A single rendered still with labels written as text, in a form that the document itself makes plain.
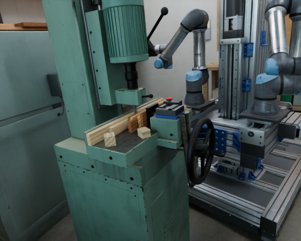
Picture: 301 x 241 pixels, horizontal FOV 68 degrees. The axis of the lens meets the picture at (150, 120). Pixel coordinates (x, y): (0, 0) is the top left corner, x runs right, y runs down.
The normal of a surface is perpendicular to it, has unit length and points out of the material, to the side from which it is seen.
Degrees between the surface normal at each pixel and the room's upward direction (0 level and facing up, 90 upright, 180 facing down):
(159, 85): 90
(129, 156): 90
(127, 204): 90
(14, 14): 90
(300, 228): 0
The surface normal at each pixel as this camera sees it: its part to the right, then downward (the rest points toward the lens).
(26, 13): 0.87, 0.08
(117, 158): -0.54, 0.32
